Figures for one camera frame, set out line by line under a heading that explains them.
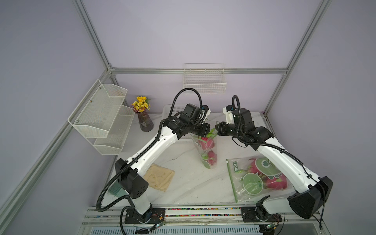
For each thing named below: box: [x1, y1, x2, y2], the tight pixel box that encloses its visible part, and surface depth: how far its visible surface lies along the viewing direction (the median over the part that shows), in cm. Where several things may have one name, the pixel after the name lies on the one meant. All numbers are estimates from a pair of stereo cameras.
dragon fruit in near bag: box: [247, 158, 288, 191], surface depth 80 cm
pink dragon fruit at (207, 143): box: [197, 128, 218, 151], surface depth 72 cm
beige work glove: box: [142, 163, 176, 192], surface depth 88 cm
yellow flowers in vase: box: [131, 95, 154, 133], surface depth 95 cm
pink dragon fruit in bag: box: [201, 150, 218, 169], surface depth 83 cm
